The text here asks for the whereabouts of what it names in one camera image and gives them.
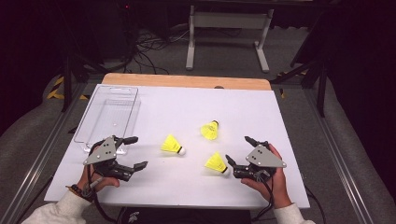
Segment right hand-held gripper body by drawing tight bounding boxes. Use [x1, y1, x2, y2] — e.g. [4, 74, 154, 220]
[233, 144, 288, 183]

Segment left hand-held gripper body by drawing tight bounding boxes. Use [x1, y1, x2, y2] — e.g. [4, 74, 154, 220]
[82, 135, 135, 183]

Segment yellow shuttlecock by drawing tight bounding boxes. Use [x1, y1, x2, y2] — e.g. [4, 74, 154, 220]
[160, 133, 187, 157]
[204, 150, 232, 177]
[199, 119, 220, 141]

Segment clear plastic tray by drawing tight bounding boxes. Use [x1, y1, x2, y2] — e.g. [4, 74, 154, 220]
[73, 85, 142, 156]

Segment person's left hand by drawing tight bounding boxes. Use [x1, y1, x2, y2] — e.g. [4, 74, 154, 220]
[77, 145, 121, 194]

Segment person's right hand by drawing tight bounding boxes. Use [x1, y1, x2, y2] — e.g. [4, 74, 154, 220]
[241, 143, 294, 210]

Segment white table mat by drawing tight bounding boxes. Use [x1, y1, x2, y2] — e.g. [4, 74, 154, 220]
[43, 83, 311, 210]

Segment person's black clothing white logo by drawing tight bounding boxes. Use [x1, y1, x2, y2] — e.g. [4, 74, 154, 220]
[116, 206, 252, 224]

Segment black tripod stand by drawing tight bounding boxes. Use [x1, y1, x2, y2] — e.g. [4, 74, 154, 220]
[60, 55, 108, 113]
[270, 58, 329, 119]

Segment yellow black floor tape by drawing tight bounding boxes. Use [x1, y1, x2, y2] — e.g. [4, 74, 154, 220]
[46, 76, 90, 102]

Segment white metal stand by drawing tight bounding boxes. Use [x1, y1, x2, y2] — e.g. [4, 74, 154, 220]
[185, 5, 276, 75]

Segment right hand-held gripper black cable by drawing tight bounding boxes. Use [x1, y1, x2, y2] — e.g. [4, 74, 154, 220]
[251, 177, 276, 222]

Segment hand-held gripper black cable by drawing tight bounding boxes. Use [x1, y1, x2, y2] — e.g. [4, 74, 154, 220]
[251, 177, 276, 222]
[87, 163, 118, 224]

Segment dark beaded bracelet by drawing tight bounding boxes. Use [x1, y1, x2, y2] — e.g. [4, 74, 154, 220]
[65, 183, 94, 203]

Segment left hand-held gripper black cable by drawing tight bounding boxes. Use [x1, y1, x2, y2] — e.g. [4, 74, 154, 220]
[87, 163, 118, 224]

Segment aluminium floor rail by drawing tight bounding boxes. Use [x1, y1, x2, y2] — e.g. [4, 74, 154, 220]
[303, 88, 378, 224]
[0, 83, 92, 224]

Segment black floor cable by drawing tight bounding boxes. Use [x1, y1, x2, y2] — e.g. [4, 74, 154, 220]
[304, 185, 327, 224]

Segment tangle of black floor cables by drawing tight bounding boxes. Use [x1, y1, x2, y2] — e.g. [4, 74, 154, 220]
[123, 28, 191, 76]

